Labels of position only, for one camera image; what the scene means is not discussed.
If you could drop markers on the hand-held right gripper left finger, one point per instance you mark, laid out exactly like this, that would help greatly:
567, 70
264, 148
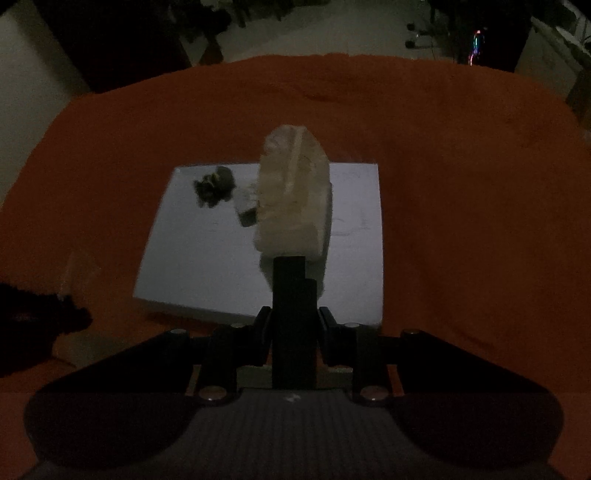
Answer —
265, 337

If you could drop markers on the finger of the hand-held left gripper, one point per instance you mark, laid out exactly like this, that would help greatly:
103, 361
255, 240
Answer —
73, 316

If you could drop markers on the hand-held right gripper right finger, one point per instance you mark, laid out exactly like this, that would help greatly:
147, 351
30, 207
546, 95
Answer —
325, 337

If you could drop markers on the white box lid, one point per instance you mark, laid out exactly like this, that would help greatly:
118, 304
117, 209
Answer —
194, 258

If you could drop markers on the orange cloth desktop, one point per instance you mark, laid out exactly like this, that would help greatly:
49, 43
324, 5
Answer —
461, 207

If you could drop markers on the dark green small item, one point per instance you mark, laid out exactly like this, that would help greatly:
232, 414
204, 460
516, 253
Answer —
214, 187

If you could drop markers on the dark tall furniture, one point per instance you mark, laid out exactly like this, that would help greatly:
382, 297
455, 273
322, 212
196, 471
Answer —
115, 41

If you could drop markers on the office chair base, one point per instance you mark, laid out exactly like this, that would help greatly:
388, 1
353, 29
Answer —
418, 34

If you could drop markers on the dark wooden chair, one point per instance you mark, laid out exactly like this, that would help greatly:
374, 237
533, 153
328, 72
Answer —
221, 23

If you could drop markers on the computer tower with coloured lights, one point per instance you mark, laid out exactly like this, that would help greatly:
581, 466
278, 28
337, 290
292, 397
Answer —
489, 37

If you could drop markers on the white cabinet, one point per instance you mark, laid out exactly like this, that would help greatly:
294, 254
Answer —
549, 55

